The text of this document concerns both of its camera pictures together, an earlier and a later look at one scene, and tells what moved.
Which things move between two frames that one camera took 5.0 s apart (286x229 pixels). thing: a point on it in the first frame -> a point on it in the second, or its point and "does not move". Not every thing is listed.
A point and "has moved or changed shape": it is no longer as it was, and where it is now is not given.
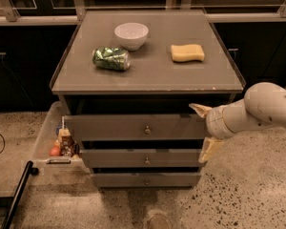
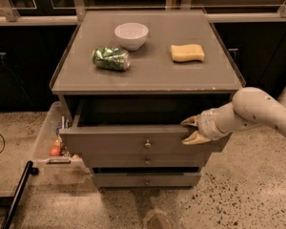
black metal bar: x=18 y=194 does not move
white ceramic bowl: x=132 y=35 does not move
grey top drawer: x=135 y=127 has moved or changed shape
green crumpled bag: x=111 y=58 does not move
